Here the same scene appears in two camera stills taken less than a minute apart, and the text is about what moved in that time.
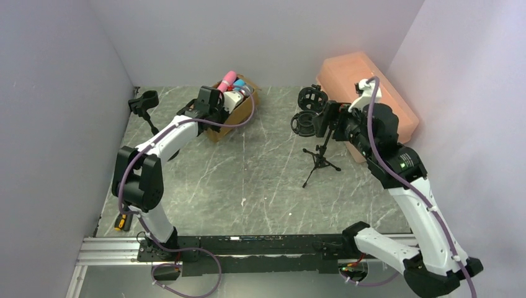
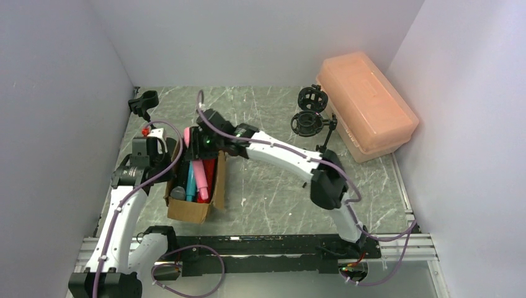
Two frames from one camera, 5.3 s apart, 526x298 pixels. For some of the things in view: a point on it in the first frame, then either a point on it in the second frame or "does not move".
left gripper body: (221, 107) to (144, 145)
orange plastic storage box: (338, 74) does not move
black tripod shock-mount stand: (303, 123) does not move
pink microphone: (229, 79) to (199, 169)
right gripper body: (329, 116) to (201, 149)
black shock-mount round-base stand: (312, 99) does not move
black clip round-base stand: (141, 105) does not move
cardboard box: (239, 115) to (198, 212)
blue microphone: (238, 83) to (191, 185)
